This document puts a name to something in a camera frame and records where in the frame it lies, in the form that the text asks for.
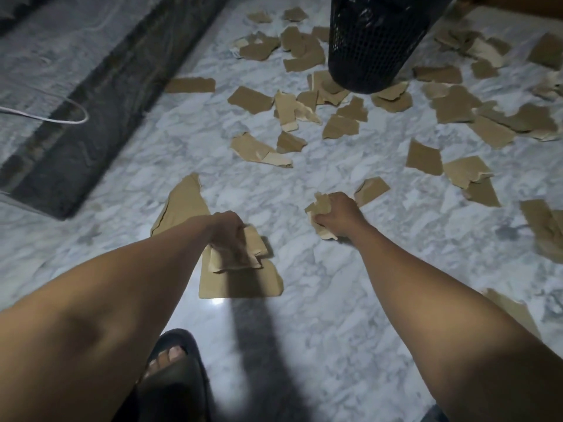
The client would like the navy trouser leg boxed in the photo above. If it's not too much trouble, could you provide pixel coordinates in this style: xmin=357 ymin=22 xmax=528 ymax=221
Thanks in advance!
xmin=420 ymin=404 xmax=449 ymax=422

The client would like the black bin with liner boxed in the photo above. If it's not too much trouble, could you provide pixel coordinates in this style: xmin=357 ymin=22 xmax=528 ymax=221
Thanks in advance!
xmin=327 ymin=0 xmax=458 ymax=95

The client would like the person's left dark slide sandal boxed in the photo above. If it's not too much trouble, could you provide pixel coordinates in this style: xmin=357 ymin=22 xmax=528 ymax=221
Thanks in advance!
xmin=112 ymin=328 xmax=212 ymax=422

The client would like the person's left hand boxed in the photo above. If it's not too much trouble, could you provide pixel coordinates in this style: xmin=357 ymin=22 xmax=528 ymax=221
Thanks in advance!
xmin=206 ymin=210 xmax=249 ymax=260

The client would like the scatter of brown paper pieces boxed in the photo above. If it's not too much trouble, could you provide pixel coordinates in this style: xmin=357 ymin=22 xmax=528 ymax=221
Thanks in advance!
xmin=149 ymin=6 xmax=563 ymax=339

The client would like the person's left foot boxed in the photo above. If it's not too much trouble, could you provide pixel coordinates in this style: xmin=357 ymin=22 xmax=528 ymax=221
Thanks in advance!
xmin=140 ymin=345 xmax=190 ymax=383

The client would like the person's right hand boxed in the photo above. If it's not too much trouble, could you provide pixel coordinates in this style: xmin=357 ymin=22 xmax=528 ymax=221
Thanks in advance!
xmin=313 ymin=192 xmax=371 ymax=240

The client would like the person's right forearm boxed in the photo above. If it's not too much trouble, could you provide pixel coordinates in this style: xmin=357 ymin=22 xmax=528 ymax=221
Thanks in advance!
xmin=350 ymin=223 xmax=563 ymax=422

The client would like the white cable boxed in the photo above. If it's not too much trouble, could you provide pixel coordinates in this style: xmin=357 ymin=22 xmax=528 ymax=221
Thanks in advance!
xmin=0 ymin=98 xmax=90 ymax=125

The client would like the person's left forearm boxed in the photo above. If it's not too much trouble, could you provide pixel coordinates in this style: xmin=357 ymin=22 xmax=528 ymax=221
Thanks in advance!
xmin=0 ymin=215 xmax=216 ymax=422

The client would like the torn brown paper piece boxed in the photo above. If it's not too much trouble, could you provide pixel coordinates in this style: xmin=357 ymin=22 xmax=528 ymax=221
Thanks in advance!
xmin=206 ymin=223 xmax=270 ymax=274
xmin=304 ymin=192 xmax=340 ymax=241

